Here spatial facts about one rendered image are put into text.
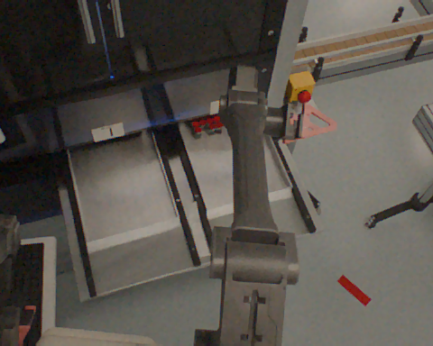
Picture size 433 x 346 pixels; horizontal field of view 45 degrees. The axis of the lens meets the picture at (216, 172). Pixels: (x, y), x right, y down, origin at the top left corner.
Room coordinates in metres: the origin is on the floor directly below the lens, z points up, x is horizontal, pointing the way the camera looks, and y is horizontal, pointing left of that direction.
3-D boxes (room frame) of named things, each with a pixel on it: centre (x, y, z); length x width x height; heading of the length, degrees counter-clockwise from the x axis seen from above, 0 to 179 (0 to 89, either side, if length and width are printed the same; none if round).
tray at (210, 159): (0.83, -0.04, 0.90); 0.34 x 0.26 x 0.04; 23
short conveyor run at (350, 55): (1.28, -0.43, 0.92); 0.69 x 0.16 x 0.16; 113
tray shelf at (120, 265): (0.70, 0.09, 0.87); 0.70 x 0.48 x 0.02; 113
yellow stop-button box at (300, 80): (1.04, -0.22, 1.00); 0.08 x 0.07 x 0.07; 23
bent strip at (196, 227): (0.57, 0.04, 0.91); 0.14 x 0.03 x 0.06; 22
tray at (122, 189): (0.70, 0.28, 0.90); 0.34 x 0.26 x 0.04; 23
